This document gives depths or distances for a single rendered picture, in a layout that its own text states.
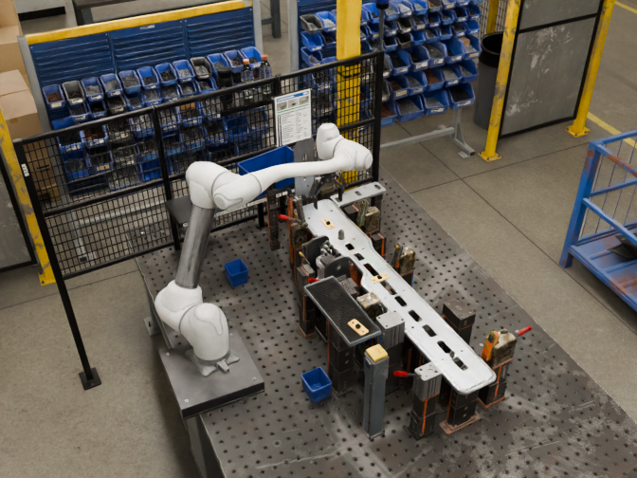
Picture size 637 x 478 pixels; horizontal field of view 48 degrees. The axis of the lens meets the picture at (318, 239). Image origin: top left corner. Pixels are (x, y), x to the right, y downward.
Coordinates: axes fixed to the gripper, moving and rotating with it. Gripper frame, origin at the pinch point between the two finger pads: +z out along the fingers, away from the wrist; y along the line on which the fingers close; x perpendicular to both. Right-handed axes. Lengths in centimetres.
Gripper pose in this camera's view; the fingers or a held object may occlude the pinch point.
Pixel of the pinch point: (328, 202)
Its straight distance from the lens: 346.1
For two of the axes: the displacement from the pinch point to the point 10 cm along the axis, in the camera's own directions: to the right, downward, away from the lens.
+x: -4.8, -5.4, 6.9
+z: 0.1, 7.9, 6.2
